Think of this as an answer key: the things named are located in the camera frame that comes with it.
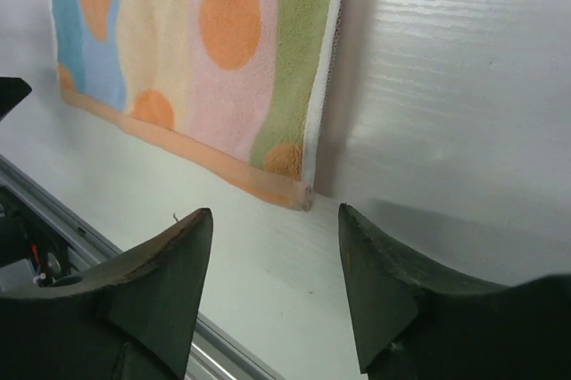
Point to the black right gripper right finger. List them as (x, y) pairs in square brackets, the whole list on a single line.
[(414, 318)]

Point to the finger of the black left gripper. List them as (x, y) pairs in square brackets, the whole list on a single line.
[(12, 91)]

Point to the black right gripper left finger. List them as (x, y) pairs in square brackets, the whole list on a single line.
[(131, 317)]

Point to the peach patterned towel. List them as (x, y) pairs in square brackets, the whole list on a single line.
[(235, 86)]

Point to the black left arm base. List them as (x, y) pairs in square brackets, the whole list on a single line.
[(28, 240)]

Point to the aluminium mounting rail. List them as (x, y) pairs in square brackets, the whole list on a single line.
[(213, 354)]

